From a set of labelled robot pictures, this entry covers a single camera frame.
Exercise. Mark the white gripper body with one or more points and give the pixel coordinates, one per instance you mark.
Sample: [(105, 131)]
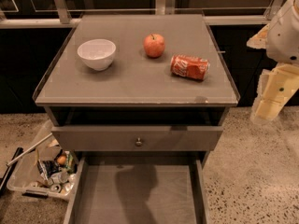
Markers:
[(284, 37)]

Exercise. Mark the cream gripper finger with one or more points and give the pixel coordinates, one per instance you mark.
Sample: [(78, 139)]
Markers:
[(258, 41), (275, 88)]

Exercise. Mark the red coke can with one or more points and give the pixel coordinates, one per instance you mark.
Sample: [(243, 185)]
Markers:
[(189, 66)]

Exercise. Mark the grey drawer cabinet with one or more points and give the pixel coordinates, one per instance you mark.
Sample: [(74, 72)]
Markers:
[(137, 89)]

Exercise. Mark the round metal drawer knob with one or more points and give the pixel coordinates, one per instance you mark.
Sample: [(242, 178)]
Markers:
[(138, 142)]

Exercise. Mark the open grey middle drawer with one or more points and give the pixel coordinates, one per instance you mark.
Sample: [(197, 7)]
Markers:
[(138, 189)]

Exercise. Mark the grey top drawer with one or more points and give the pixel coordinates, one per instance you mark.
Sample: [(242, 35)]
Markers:
[(122, 138)]

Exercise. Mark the metal window railing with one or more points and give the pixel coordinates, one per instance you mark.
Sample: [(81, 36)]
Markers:
[(67, 10)]

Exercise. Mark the red apple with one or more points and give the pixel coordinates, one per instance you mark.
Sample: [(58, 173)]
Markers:
[(154, 45)]

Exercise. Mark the white ceramic bowl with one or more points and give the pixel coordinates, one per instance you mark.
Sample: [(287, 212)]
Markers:
[(97, 54)]

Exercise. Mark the orange fruit in bin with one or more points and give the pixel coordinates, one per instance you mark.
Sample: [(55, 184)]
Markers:
[(61, 160)]

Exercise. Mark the grey metal rod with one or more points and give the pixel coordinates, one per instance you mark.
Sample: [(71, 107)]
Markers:
[(31, 148)]

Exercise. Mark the dark snack bag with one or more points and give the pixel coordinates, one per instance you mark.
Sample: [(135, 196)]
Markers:
[(48, 168)]

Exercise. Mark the clear plastic storage bin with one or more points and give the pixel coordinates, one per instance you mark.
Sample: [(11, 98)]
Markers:
[(26, 178)]

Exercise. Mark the black flat bar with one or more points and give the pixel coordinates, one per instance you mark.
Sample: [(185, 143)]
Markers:
[(10, 168)]

